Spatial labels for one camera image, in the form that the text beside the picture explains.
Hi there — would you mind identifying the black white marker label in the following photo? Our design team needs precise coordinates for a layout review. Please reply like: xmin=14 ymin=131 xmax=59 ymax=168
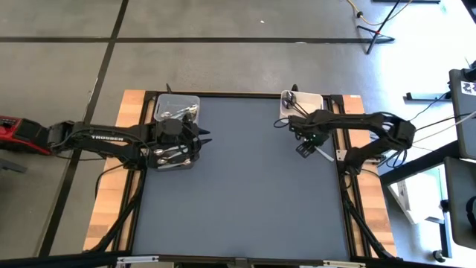
xmin=460 ymin=80 xmax=476 ymax=97

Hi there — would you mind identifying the red and black machine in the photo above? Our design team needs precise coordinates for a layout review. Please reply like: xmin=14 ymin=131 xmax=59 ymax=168
xmin=0 ymin=115 xmax=51 ymax=156

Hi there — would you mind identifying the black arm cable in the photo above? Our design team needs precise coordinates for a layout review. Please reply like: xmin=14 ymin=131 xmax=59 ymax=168
xmin=94 ymin=163 xmax=126 ymax=199

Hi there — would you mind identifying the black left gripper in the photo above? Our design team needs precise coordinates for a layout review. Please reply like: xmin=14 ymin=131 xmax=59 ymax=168
xmin=151 ymin=118 xmax=213 ymax=152

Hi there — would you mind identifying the grey stand foot bar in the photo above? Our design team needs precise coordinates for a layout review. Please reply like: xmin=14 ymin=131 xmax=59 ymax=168
xmin=405 ymin=92 xmax=453 ymax=102

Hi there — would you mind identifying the grey-blue table mat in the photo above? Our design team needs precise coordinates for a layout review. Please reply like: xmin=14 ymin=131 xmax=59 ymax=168
xmin=132 ymin=96 xmax=353 ymax=261

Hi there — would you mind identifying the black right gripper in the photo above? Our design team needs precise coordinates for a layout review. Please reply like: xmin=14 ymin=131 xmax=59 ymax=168
xmin=288 ymin=109 xmax=329 ymax=159

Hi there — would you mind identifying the white cardboard box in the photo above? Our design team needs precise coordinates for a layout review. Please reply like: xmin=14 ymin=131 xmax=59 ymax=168
xmin=387 ymin=172 xmax=446 ymax=226

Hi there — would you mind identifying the black metal table frame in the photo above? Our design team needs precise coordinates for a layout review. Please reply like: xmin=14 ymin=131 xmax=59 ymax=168
xmin=83 ymin=83 xmax=401 ymax=268

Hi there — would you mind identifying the dark grey panel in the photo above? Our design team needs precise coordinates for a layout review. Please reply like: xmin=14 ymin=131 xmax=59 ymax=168
xmin=443 ymin=156 xmax=476 ymax=250

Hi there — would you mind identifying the black tripod stand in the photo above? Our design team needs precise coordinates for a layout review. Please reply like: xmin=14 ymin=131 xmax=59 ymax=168
xmin=356 ymin=0 xmax=397 ymax=56

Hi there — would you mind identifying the black slanted beam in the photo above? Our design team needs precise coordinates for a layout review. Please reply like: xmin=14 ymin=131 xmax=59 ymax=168
xmin=379 ymin=140 xmax=460 ymax=187

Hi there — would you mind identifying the yellow floor cable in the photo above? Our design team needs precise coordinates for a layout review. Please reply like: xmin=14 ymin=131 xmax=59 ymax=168
xmin=347 ymin=0 xmax=414 ymax=27

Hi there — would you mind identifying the white plastic bin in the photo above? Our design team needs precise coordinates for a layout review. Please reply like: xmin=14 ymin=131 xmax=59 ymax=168
xmin=279 ymin=89 xmax=324 ymax=124

